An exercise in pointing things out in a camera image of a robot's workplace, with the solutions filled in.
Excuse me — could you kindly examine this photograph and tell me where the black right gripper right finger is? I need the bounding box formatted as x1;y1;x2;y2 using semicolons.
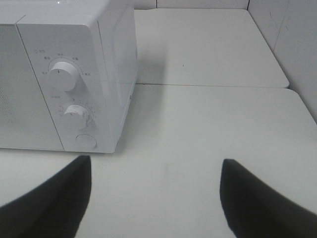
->
219;159;317;238

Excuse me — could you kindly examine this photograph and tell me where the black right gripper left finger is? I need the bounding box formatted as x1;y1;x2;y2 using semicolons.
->
0;155;92;238

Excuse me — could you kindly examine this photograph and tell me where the round white door button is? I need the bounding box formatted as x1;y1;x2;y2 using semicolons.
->
76;134;97;149

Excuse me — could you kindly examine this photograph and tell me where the white microwave door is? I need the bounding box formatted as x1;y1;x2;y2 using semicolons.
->
0;23;63;151

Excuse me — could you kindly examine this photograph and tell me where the white timer knob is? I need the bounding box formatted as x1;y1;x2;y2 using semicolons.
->
62;105;92;129

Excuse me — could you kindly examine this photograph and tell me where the upper white power knob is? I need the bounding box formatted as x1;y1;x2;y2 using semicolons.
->
48;61;80;92

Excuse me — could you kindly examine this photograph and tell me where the white microwave oven body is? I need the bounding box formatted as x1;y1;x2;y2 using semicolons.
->
0;0;137;153

